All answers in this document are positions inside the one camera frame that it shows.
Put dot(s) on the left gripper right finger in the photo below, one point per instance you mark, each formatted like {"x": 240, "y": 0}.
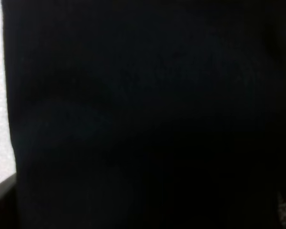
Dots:
{"x": 284, "y": 210}

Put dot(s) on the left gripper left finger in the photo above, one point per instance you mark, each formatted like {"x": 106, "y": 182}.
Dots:
{"x": 8, "y": 204}

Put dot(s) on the black short sleeve t-shirt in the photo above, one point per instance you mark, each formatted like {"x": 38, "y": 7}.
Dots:
{"x": 147, "y": 114}

